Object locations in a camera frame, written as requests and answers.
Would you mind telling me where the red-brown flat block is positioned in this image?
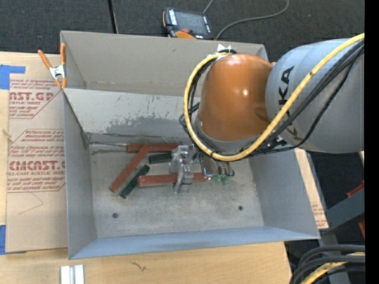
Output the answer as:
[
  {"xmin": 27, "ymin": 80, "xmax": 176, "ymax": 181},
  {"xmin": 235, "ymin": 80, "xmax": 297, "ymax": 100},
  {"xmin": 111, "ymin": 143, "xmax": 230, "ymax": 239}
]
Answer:
[
  {"xmin": 126, "ymin": 143, "xmax": 179, "ymax": 154},
  {"xmin": 109, "ymin": 143, "xmax": 153, "ymax": 193},
  {"xmin": 137, "ymin": 172, "xmax": 208, "ymax": 188}
]

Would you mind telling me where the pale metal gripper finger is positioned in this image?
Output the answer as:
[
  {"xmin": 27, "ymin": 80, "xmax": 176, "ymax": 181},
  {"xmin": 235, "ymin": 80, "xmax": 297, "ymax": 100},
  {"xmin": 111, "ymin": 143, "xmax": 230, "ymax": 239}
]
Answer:
[
  {"xmin": 173, "ymin": 172, "xmax": 183, "ymax": 195},
  {"xmin": 181, "ymin": 171, "xmax": 193, "ymax": 193}
]

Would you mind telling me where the dark green flat block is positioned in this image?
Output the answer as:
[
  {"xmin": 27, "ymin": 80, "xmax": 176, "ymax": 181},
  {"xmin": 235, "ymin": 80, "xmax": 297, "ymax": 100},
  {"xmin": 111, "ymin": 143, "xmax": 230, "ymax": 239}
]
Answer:
[
  {"xmin": 147, "ymin": 153, "xmax": 173, "ymax": 164},
  {"xmin": 119, "ymin": 164, "xmax": 151, "ymax": 199}
]

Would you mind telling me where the grey metal bin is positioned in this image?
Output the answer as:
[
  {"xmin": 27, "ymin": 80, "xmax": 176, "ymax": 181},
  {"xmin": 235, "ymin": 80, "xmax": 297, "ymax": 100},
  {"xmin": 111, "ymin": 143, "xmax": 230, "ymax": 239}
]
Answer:
[{"xmin": 60, "ymin": 30, "xmax": 322, "ymax": 260}]

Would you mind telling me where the brown cardboard board, red print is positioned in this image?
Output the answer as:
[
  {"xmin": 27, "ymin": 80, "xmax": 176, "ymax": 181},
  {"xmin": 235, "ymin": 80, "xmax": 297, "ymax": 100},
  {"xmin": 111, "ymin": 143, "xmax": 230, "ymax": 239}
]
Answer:
[{"xmin": 0, "ymin": 51, "xmax": 330, "ymax": 254}]

